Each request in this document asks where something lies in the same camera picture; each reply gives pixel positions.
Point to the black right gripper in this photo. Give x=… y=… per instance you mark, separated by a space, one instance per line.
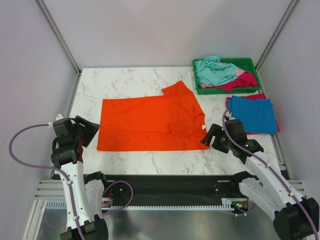
x=215 y=130

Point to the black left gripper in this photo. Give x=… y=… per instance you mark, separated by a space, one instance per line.
x=90 y=128

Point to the orange t-shirt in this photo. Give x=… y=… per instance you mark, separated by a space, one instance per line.
x=173 y=121

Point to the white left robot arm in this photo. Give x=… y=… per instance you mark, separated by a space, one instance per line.
x=83 y=193

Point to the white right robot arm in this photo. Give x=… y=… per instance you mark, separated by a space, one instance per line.
x=293 y=215

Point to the folded blue t-shirt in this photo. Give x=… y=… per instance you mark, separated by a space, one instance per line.
x=255 y=115

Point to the teal t-shirt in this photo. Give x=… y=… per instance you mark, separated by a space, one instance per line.
x=215 y=71

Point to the magenta t-shirt in bin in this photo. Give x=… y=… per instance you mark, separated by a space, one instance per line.
x=245 y=80

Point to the pink t-shirt in bin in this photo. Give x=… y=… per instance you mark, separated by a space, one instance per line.
x=238 y=73

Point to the green plastic bin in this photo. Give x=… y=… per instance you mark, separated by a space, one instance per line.
x=211 y=72

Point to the white slotted cable duct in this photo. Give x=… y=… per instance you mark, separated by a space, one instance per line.
x=224 y=204

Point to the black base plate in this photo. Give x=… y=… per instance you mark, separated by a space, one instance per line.
x=107 y=180

